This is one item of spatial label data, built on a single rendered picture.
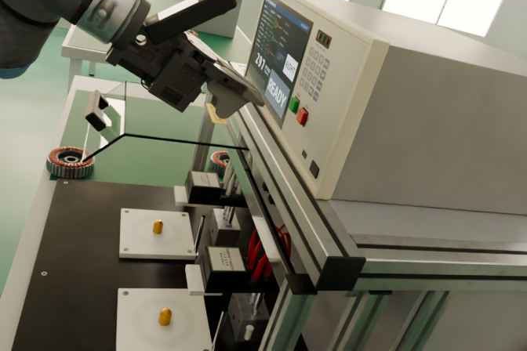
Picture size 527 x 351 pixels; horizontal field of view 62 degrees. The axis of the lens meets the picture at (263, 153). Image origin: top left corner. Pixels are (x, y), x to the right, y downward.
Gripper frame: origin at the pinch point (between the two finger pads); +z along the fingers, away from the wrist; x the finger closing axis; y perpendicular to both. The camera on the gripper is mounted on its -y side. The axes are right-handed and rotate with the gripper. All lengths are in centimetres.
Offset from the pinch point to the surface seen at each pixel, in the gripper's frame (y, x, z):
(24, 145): 134, -195, -6
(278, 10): -10.9, -18.6, 1.2
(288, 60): -6.0, -7.1, 3.4
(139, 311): 41.5, 1.5, 6.9
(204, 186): 24.2, -17.7, 11.1
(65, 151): 49, -51, -9
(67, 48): 58, -153, -17
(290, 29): -9.8, -10.3, 1.7
